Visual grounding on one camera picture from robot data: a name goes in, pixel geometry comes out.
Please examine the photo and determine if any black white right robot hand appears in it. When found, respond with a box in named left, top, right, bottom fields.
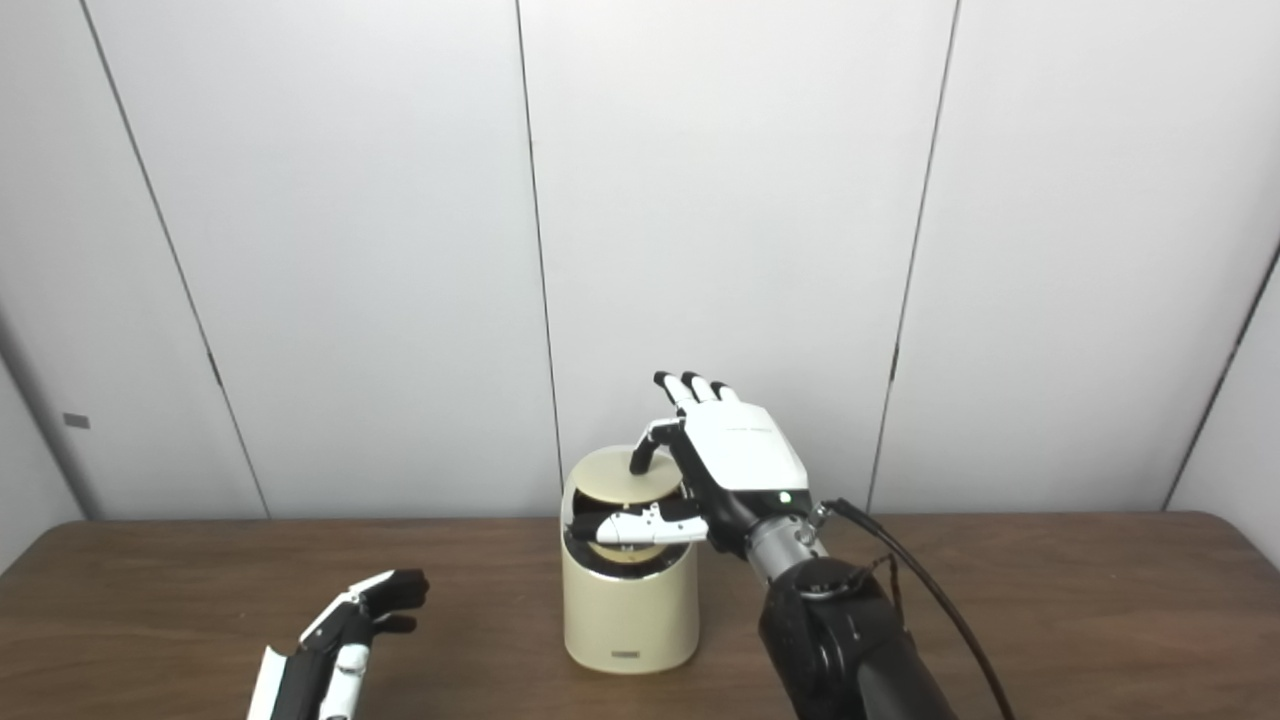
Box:
left=570, top=371, right=811, bottom=551

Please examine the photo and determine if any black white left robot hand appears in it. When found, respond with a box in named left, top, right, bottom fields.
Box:
left=247, top=569, right=430, bottom=720

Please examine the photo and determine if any round cream bin lid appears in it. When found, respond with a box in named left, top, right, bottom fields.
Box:
left=570, top=450, right=685, bottom=504

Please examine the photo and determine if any cream-colored bin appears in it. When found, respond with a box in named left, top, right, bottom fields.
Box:
left=561, top=450, right=701, bottom=674

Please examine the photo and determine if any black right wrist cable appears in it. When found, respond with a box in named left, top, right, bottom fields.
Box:
left=815, top=498, right=1016, bottom=720

